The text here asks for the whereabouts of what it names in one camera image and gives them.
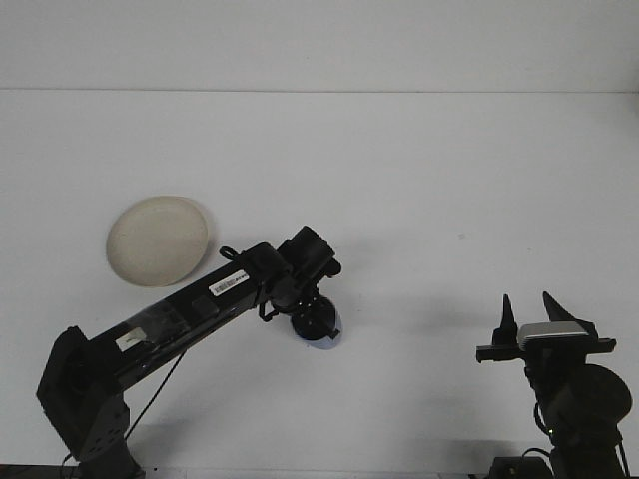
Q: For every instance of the pale blue cup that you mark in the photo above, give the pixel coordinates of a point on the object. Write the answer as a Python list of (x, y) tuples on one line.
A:
[(323, 345)]

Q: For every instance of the pale cream round plate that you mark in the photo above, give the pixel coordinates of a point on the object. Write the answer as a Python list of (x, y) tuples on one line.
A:
[(157, 242)]

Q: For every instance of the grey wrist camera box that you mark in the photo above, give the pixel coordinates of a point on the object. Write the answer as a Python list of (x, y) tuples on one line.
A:
[(551, 332)]

